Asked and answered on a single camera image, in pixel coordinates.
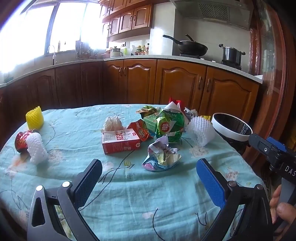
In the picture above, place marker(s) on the kitchen window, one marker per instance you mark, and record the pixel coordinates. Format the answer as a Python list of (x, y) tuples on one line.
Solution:
[(27, 34)]

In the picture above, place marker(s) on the black wok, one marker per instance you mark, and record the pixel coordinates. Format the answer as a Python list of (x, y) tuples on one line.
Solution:
[(192, 47)]

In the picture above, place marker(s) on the wooden upper cabinets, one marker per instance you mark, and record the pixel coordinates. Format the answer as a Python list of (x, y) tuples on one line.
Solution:
[(129, 19)]

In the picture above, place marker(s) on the wooden glass door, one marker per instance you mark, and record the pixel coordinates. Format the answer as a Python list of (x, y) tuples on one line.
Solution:
[(270, 69)]

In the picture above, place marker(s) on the sink faucet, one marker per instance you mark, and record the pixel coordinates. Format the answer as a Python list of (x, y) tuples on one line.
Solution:
[(54, 58)]

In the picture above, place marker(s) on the orange snack wrapper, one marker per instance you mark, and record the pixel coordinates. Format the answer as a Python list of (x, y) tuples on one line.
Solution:
[(138, 129)]

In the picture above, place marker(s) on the gas stove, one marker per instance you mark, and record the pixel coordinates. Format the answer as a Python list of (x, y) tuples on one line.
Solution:
[(231, 63)]

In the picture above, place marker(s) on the wooden lower cabinets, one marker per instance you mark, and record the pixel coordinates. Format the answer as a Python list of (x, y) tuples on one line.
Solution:
[(175, 85)]

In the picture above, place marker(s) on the white rimmed trash bin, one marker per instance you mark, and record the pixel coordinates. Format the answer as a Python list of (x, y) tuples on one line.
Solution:
[(231, 136)]

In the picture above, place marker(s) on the knife rack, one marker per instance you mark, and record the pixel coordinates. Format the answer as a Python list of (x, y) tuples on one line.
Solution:
[(81, 49)]

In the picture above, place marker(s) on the steel cooking pot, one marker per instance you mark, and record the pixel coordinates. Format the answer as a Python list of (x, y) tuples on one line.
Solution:
[(231, 54)]

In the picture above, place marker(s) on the steel range hood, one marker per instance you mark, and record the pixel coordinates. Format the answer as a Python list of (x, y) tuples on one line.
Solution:
[(212, 10)]

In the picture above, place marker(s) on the white foam fruit net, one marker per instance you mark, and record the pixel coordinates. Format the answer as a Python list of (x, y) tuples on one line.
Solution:
[(200, 132), (37, 148)]

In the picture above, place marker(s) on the person's right hand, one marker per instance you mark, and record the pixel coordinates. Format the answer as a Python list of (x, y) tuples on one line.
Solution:
[(285, 213)]

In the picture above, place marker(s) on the red snack bag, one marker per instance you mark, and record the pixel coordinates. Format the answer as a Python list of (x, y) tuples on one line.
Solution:
[(175, 103)]

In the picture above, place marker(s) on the colourful wrapper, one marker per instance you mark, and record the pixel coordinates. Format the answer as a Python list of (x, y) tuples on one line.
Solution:
[(159, 155)]

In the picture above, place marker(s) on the small yellow packet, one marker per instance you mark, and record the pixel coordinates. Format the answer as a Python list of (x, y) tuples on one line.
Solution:
[(205, 117)]

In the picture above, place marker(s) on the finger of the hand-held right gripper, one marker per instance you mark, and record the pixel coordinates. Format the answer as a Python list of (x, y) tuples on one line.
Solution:
[(277, 144), (261, 144)]

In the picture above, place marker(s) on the silver wrapper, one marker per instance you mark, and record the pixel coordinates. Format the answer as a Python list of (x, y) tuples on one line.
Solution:
[(191, 113)]

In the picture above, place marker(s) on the white tissue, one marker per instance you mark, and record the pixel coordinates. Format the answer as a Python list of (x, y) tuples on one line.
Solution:
[(113, 124)]

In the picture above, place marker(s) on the teal floral tablecloth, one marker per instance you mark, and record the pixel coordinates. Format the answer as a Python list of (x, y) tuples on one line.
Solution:
[(138, 197)]

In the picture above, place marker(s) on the green snack bag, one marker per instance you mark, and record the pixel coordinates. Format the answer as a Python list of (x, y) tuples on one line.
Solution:
[(168, 126)]

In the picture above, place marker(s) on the green and yellow wrapper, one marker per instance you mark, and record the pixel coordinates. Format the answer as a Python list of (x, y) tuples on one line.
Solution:
[(146, 109)]

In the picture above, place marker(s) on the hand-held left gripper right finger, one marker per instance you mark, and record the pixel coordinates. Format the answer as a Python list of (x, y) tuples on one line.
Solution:
[(210, 180)]

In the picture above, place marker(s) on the grey kitchen countertop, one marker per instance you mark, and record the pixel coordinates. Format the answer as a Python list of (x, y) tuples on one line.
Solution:
[(150, 57)]

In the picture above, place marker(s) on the yellow foam fruit net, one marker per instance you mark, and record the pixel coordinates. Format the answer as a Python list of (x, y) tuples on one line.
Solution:
[(34, 119)]

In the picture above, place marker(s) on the red and white carton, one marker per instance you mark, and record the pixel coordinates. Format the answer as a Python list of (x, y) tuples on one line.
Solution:
[(120, 142)]

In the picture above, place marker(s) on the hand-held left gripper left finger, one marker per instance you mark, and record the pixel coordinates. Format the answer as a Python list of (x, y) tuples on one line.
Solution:
[(87, 180)]

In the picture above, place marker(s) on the red apple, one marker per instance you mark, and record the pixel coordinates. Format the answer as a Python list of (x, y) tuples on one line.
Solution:
[(21, 141)]

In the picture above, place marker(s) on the wooden cabinets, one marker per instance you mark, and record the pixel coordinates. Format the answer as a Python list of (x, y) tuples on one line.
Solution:
[(129, 19), (175, 85)]

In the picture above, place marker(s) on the condiment bottles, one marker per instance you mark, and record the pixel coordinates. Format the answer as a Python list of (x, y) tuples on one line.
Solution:
[(142, 49)]

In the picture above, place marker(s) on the green carton box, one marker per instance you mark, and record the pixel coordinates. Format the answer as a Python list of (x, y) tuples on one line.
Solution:
[(149, 122)]

